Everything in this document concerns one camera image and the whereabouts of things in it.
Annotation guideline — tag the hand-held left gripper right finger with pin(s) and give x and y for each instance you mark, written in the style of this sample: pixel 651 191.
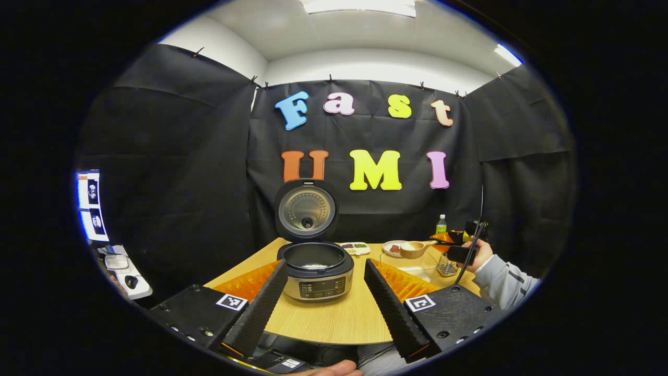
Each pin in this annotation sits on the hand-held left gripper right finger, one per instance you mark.
pixel 389 308

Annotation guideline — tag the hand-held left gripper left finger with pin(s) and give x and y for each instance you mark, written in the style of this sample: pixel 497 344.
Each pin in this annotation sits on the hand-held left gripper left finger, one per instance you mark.
pixel 261 308

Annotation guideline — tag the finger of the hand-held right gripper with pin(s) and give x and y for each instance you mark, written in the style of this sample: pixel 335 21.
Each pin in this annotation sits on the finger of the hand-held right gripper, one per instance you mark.
pixel 442 249
pixel 449 237

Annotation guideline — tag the wooden spoon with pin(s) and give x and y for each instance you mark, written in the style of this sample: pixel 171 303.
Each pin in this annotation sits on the wooden spoon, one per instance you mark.
pixel 412 249

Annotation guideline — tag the clear container of rice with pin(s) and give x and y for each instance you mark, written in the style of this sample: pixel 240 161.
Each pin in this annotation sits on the clear container of rice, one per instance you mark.
pixel 412 271

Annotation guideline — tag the black silver rice cooker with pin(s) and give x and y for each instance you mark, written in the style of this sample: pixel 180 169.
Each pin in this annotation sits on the black silver rice cooker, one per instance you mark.
pixel 318 287

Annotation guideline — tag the green label drink bottle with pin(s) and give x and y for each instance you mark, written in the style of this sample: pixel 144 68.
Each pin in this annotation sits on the green label drink bottle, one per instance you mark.
pixel 441 227

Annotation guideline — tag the brown meat piece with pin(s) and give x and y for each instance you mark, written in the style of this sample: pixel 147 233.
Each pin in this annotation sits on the brown meat piece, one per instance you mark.
pixel 395 249

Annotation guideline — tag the black box with white label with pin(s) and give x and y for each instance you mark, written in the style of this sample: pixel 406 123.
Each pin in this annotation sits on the black box with white label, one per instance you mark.
pixel 276 360

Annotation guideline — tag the white round plate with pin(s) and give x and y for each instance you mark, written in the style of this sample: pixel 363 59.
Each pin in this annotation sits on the white round plate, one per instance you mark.
pixel 388 244

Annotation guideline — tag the person's grey trousers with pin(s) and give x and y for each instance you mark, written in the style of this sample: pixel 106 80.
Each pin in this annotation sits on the person's grey trousers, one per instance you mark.
pixel 376 363

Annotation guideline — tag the white divided condiment dish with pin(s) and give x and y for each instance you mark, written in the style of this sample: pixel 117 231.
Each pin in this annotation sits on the white divided condiment dish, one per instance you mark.
pixel 355 248

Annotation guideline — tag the white side desk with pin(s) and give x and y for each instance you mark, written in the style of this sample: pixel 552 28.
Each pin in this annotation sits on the white side desk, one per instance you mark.
pixel 141 290

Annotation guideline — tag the black computer mouse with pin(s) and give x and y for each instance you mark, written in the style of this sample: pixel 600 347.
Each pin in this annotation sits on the black computer mouse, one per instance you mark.
pixel 131 282

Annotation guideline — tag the black backdrop cloth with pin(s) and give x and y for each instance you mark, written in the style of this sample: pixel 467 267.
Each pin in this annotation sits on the black backdrop cloth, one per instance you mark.
pixel 182 183

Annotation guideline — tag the small white box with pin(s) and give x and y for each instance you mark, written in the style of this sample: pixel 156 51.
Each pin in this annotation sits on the small white box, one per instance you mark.
pixel 117 262

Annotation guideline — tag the small ceiling light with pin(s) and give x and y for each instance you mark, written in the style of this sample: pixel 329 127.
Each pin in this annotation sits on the small ceiling light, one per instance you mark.
pixel 509 55

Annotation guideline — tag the computer monitor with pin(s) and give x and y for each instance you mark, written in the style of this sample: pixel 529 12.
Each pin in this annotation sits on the computer monitor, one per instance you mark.
pixel 91 209

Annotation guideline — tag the long ceiling light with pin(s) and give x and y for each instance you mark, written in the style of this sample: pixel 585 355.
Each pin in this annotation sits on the long ceiling light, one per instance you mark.
pixel 360 6

